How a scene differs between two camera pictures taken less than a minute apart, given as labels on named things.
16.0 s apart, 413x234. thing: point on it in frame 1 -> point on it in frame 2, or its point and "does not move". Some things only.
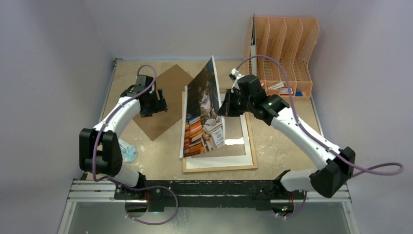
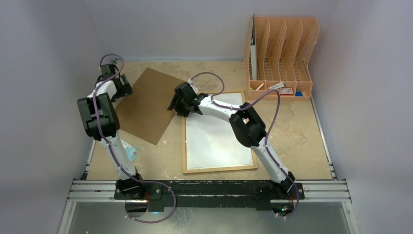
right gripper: (228, 104) -> (178, 103)
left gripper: (159, 105) -> (125, 90)
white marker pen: (276, 86) does not move
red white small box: (285, 91) does not move
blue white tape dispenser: (129, 153) does not move
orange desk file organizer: (289, 42) does not move
